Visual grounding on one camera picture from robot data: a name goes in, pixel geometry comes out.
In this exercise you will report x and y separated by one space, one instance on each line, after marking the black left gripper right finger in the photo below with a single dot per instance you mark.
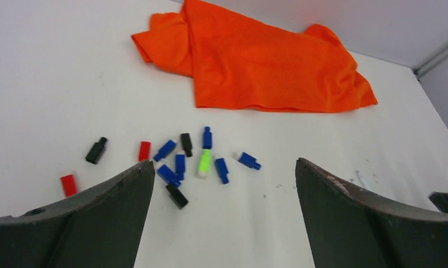
349 226

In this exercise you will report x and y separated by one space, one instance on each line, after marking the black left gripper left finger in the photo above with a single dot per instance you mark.
98 227

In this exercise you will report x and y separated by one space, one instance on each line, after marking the blue pen cap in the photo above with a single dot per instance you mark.
165 150

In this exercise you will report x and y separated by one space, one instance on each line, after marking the orange cloth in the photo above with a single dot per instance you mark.
237 62

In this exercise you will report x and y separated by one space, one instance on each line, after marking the red pen cap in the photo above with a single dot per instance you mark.
144 151

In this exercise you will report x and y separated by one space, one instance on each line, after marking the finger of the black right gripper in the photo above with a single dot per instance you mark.
440 201

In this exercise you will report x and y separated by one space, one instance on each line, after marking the green pen cap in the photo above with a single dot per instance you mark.
204 163

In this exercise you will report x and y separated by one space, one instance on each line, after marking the black pen cap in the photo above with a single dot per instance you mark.
186 144

